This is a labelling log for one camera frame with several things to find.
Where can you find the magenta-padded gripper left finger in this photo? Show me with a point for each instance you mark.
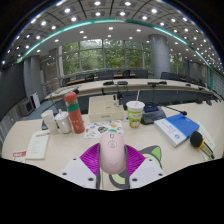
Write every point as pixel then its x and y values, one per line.
pixel 90 160

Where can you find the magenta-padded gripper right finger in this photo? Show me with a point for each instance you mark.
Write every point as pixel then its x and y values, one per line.
pixel 136 160

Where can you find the pink computer mouse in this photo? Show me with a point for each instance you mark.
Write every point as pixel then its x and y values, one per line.
pixel 112 155

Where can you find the black cat-face mouse pad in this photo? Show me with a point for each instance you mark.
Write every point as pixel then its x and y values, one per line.
pixel 155 153

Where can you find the colourful sticker sheet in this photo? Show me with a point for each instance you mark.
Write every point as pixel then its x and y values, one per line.
pixel 96 129

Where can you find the green printed drink cup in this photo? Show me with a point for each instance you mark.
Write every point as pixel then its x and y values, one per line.
pixel 135 115

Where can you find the white lidded mug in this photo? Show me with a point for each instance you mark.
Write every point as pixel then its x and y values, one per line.
pixel 63 123

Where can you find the red thermos with green band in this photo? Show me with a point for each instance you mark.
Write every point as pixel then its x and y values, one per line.
pixel 75 115

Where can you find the black conference microphone unit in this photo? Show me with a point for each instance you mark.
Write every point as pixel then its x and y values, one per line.
pixel 151 115
pixel 44 125

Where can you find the blue and white book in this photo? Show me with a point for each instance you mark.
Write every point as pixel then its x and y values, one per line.
pixel 176 128

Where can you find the white booklet with red heading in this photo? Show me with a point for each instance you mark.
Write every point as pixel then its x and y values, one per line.
pixel 37 144

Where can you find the white paper cup stack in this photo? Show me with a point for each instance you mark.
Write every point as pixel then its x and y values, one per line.
pixel 50 121

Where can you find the black microphone with yellow band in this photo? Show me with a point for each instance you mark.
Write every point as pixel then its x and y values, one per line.
pixel 197 139

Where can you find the long curved conference table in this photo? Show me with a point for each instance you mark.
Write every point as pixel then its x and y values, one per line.
pixel 133 85

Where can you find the white paper sheet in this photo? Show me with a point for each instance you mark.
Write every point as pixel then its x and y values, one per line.
pixel 208 135

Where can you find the white standing board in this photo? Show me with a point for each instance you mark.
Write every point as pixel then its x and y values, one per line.
pixel 35 100

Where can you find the dark office chairs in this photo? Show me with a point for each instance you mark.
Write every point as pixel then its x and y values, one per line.
pixel 141 74

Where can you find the ceiling lights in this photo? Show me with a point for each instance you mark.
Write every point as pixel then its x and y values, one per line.
pixel 96 4

